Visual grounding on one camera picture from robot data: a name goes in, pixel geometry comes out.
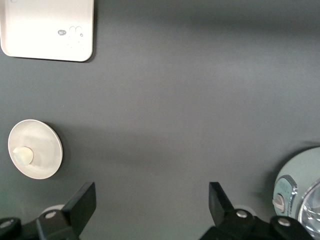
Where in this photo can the cream tray with rabbit print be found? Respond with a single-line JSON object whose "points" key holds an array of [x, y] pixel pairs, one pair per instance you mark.
{"points": [[37, 25]]}

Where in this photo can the glass pot lid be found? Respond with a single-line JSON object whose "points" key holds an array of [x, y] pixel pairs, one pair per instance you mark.
{"points": [[311, 210]]}

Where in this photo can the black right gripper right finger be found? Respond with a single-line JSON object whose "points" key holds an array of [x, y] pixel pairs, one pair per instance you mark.
{"points": [[221, 207]]}

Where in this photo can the pale green electric pot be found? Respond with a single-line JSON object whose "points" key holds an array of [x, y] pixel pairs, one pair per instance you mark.
{"points": [[297, 167]]}

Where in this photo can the small white bun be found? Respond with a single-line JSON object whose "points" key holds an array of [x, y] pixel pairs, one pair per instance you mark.
{"points": [[23, 155]]}

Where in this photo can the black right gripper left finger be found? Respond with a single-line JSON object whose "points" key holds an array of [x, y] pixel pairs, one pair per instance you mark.
{"points": [[80, 205]]}

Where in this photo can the round cream plate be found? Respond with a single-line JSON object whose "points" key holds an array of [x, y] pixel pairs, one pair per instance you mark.
{"points": [[42, 140]]}

